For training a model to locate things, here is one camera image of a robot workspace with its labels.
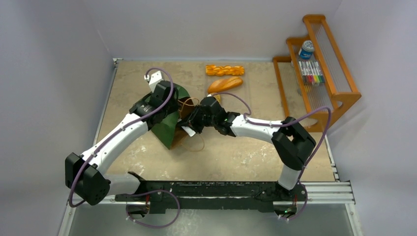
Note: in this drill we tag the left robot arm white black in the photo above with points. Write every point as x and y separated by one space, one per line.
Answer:
86 174

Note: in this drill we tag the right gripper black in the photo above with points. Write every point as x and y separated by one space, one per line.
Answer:
195 119

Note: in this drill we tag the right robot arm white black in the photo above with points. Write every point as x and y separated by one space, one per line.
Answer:
292 142

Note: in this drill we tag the metal tongs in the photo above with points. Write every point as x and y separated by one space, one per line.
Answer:
190 132

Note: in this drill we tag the clear plastic tray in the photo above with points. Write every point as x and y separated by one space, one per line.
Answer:
236 99

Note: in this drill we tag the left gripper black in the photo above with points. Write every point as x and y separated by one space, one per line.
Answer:
174 106

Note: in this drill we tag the set of coloured markers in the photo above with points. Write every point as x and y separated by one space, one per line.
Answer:
311 72

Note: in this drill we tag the blue white jar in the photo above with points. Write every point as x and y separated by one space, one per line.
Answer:
306 50

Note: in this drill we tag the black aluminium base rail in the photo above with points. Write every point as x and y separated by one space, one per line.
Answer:
263 196

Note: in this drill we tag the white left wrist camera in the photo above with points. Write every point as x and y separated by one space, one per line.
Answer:
153 79

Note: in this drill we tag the green brown paper bag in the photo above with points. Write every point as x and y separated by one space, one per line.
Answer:
167 132

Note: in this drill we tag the orange fake baguette loaf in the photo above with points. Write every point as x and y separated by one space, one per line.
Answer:
221 85

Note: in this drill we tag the orange braided fake bread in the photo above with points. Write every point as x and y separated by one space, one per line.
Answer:
213 70

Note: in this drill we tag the brown fake bread slice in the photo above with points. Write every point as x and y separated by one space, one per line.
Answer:
217 97

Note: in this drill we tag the orange wooden rack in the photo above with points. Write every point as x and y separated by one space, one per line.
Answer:
339 92

